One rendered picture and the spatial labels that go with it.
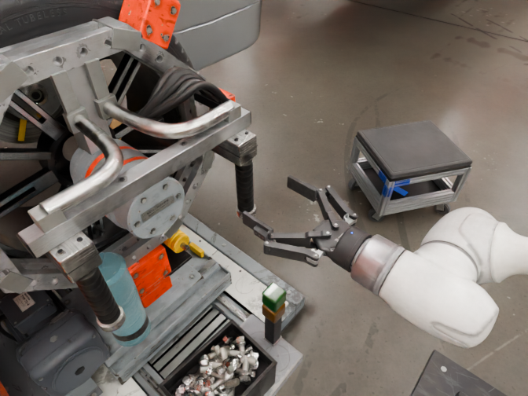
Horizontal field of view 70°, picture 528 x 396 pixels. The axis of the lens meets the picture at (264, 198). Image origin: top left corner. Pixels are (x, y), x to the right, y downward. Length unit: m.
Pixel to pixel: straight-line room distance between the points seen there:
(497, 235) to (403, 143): 1.18
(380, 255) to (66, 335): 0.85
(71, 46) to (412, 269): 0.63
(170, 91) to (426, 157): 1.31
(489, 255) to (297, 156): 1.63
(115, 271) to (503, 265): 0.69
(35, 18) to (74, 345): 0.78
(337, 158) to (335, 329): 1.06
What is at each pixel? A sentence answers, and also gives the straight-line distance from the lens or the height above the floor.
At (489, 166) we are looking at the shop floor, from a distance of 2.49.
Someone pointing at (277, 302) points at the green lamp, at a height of 0.65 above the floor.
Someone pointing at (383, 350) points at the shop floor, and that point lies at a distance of 1.54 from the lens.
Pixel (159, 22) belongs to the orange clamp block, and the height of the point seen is 1.11.
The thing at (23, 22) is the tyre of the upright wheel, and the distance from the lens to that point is 0.76.
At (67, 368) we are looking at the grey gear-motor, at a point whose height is 0.37.
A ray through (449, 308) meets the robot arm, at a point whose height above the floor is 0.87.
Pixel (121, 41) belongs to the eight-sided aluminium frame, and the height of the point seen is 1.10.
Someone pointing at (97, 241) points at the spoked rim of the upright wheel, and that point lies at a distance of 1.03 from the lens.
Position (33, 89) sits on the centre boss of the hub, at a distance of 1.21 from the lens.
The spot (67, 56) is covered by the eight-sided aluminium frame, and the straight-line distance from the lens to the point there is 0.71.
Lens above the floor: 1.35
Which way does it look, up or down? 44 degrees down
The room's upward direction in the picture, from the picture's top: straight up
